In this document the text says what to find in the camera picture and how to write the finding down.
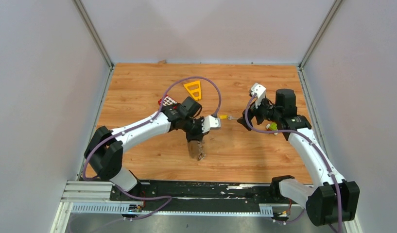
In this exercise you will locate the green red toy brick vehicle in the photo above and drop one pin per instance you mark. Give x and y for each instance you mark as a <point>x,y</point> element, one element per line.
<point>272,127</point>

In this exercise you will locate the red block with white grid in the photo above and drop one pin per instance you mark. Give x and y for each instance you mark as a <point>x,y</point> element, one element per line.
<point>167,101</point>

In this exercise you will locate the yellow triangular plastic piece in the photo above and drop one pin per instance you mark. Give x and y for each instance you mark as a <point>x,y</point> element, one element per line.
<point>194,89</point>

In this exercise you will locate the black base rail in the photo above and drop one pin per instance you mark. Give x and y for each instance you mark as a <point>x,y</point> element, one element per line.
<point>203,194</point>

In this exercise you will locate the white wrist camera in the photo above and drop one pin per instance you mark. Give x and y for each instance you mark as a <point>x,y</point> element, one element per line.
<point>210,123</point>
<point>259,92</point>

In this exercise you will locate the grey slotted cable duct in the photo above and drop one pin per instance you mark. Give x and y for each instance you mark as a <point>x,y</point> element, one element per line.
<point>241,209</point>

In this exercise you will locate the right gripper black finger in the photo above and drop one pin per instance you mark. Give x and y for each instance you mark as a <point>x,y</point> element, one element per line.
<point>246,123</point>
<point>259,114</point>

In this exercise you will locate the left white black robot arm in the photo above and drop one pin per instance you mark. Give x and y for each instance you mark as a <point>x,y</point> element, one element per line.
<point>107,147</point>

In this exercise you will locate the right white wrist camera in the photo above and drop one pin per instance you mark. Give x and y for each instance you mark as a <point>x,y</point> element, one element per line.
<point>259,92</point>

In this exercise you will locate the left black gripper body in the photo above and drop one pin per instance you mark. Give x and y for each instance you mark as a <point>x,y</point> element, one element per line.
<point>193,128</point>

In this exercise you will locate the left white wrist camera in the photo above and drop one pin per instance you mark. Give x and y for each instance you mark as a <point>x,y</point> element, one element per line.
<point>210,123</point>

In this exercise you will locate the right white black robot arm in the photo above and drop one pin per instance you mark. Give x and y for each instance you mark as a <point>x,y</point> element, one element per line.
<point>332,199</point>

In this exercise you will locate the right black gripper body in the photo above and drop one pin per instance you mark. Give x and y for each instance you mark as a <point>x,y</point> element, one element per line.
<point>270,112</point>

